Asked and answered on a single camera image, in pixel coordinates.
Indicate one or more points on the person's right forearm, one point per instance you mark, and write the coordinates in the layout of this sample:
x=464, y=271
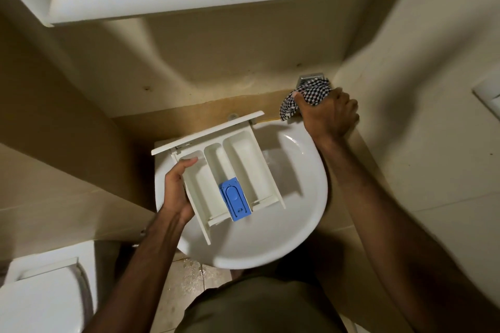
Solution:
x=398, y=235

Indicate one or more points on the white ceramic sink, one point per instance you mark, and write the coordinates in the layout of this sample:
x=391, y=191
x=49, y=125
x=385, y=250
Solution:
x=297, y=196

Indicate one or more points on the white toilet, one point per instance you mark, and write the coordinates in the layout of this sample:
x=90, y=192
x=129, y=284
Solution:
x=39, y=297

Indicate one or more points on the person's dark shorts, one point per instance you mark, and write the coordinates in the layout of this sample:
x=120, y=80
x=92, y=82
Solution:
x=261, y=305

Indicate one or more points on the chrome soap dish holder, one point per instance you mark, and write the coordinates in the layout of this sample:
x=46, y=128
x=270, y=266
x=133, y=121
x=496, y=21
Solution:
x=308, y=77

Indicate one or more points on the white detergent drawer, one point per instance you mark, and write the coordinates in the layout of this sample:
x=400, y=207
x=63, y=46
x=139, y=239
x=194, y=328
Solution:
x=242, y=161

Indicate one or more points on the person's right hand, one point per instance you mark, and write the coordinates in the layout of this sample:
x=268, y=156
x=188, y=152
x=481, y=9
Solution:
x=332, y=116

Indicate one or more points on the person's left hand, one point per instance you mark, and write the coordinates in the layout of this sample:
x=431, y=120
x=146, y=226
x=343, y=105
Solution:
x=175, y=196

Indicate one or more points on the person's left forearm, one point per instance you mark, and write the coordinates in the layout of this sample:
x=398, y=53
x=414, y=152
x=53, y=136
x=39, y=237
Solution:
x=133, y=282

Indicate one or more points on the black white checkered cloth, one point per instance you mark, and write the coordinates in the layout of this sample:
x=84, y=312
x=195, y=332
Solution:
x=312, y=91

